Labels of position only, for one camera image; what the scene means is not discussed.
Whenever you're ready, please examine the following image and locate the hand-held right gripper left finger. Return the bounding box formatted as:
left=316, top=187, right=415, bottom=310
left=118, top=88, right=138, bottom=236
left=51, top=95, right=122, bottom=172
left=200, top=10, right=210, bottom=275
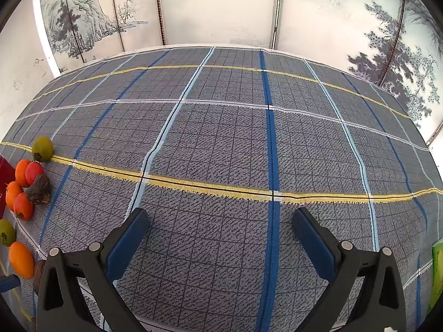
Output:
left=36, top=207, right=150, bottom=332

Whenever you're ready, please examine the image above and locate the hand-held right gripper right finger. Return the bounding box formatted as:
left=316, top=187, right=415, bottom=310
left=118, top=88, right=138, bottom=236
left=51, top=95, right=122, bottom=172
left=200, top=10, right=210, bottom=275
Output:
left=292, top=207, right=406, bottom=332

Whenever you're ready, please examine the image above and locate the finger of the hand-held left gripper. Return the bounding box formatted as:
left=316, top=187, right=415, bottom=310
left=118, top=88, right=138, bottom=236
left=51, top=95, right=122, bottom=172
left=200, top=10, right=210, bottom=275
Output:
left=0, top=275, right=19, bottom=293

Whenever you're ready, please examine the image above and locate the orange fruit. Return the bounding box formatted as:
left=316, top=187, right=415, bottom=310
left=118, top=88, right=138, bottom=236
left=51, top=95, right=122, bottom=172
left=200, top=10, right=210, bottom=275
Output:
left=9, top=242, right=35, bottom=279
left=15, top=159, right=32, bottom=188
left=13, top=192, right=34, bottom=221
left=5, top=181, right=23, bottom=211

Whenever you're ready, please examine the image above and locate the dark brown round fruit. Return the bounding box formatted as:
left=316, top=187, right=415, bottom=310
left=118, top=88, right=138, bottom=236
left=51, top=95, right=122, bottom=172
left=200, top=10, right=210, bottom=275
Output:
left=33, top=260, right=45, bottom=293
left=26, top=174, right=52, bottom=204

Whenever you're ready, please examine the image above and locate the green tomato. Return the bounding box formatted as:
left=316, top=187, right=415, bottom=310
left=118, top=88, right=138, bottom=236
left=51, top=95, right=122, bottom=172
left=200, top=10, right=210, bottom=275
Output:
left=0, top=219, right=16, bottom=247
left=32, top=136, right=54, bottom=163

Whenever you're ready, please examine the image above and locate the red tin box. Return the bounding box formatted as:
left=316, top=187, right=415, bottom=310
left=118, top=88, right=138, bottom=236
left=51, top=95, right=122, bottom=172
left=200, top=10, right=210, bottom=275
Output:
left=0, top=157, right=18, bottom=215

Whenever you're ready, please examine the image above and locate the red tomato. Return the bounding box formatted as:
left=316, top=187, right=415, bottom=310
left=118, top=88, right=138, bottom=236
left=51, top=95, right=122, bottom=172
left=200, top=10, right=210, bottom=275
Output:
left=25, top=162, right=45, bottom=185

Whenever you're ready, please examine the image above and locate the green packet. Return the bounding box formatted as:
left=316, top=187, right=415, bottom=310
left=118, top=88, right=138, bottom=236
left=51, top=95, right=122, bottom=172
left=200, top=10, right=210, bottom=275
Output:
left=427, top=238, right=443, bottom=315

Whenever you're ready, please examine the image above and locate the grey plaid tablecloth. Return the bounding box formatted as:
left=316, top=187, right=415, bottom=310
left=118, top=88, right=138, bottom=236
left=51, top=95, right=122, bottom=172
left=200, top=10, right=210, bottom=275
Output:
left=0, top=44, right=443, bottom=332

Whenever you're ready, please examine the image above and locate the landscape painted folding screen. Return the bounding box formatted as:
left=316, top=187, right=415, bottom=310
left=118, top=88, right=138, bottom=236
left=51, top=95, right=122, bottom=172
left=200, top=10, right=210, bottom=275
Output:
left=33, top=0, right=443, bottom=146

